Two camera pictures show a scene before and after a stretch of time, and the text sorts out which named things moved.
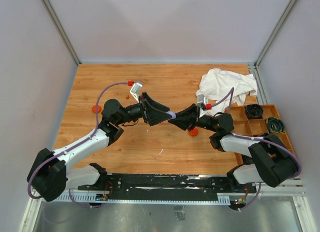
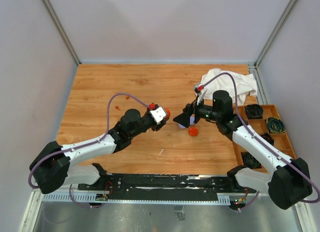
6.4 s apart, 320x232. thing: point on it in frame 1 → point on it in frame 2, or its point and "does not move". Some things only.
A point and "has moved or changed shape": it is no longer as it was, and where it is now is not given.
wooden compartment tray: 257,127 does not move
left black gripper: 150,115 → 157,127
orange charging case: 194,132 does not move
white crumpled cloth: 224,88 does not move
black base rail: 166,186 does not move
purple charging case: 172,114 has moved or changed shape
